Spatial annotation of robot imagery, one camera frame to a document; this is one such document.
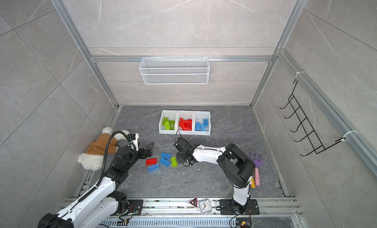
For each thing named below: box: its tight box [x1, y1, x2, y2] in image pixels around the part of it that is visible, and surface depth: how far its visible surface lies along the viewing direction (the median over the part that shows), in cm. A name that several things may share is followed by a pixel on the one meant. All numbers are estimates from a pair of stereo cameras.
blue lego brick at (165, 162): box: [159, 157, 171, 168], surface depth 90 cm
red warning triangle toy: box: [188, 197, 198, 208], surface depth 76 cm
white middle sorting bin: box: [176, 110, 195, 135], surface depth 105 cm
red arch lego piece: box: [179, 117, 193, 131], surface depth 106 cm
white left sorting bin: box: [158, 110, 179, 135], surface depth 103 cm
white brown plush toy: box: [77, 126, 131, 171], surface depth 87 cm
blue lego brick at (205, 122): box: [203, 118, 209, 128], surface depth 109 cm
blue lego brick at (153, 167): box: [147, 163, 160, 173], surface depth 87 cm
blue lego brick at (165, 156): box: [160, 152, 172, 160], surface depth 92 cm
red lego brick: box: [145, 158, 158, 166], surface depth 90 cm
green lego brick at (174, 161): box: [170, 156, 179, 168], surface depth 90 cm
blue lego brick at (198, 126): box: [194, 121, 201, 131], surface depth 106 cm
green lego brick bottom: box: [164, 120, 171, 131], surface depth 103 cm
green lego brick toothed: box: [162, 117, 170, 126], surface depth 106 cm
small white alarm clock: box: [198, 198, 213, 216], surface depth 74 cm
